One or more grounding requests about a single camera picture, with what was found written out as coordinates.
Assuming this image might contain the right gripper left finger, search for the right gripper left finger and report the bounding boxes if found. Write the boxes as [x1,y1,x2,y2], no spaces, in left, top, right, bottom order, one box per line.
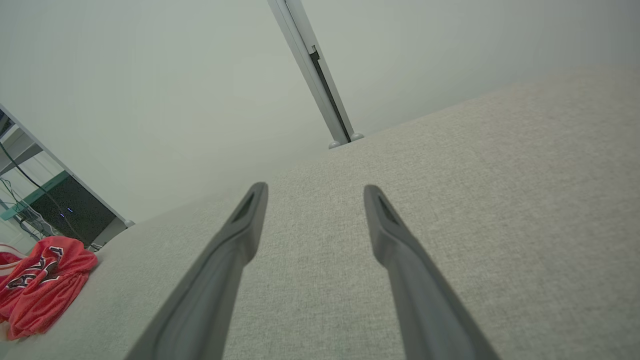
[125,182,269,360]

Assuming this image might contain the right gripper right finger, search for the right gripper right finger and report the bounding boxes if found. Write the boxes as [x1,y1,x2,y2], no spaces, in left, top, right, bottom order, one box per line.
[363,184,501,360]

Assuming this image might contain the red basketball jersey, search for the red basketball jersey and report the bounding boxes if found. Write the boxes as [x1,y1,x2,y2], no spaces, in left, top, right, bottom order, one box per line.
[0,236,99,341]

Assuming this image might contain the red shorts white stripe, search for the red shorts white stripe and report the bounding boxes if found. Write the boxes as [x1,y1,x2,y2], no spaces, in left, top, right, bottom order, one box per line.
[0,243,26,277]

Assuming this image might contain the grey fabric sofa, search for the grey fabric sofa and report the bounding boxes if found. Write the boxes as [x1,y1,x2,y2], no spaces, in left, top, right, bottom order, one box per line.
[0,65,640,360]

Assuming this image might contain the black computer case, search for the black computer case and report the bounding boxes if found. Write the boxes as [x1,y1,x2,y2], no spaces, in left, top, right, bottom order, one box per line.
[27,175,117,246]

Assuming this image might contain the teal desk edge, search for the teal desk edge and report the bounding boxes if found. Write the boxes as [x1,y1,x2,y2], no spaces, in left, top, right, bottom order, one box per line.
[0,170,72,222]

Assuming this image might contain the grey side partition frame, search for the grey side partition frame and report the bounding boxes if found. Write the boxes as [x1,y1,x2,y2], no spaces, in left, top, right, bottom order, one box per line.
[0,104,136,250]

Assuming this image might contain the black cable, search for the black cable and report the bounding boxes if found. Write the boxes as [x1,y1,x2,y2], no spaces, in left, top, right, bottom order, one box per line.
[0,142,90,246]

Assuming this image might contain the grey aluminium partition post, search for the grey aluminium partition post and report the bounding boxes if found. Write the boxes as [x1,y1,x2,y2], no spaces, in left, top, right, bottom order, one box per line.
[267,0,365,150]

